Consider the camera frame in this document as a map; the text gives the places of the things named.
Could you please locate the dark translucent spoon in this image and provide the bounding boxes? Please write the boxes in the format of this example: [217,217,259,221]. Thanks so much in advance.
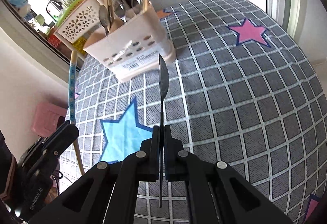
[159,54,169,208]

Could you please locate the blue patterned chopstick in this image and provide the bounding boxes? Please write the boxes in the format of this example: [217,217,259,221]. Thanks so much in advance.
[68,50,85,175]

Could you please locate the dark plastic utensil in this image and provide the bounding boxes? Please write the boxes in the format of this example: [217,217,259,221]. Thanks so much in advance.
[114,0,126,23]

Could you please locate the long plain wooden chopstick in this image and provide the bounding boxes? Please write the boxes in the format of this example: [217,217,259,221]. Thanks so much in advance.
[104,0,111,31]

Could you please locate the dark plastic spoon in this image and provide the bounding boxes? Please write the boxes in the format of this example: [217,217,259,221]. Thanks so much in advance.
[131,0,143,15]

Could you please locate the pink plastic stool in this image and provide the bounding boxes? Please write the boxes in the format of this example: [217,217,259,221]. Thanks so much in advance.
[31,102,66,138]

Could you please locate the grey checked tablecloth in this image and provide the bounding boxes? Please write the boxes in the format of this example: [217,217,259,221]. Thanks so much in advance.
[75,0,326,223]

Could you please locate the beige utensil holder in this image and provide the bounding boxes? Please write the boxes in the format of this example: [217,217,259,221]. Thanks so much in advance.
[84,2,176,82]

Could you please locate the beige perforated storage cart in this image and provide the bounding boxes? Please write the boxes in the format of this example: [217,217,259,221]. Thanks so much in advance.
[54,0,100,60]

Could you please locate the black faucet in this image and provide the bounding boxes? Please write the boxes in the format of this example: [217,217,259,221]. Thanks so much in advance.
[45,1,63,22]

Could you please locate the green tray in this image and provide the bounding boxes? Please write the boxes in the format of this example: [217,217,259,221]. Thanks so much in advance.
[56,0,85,27]

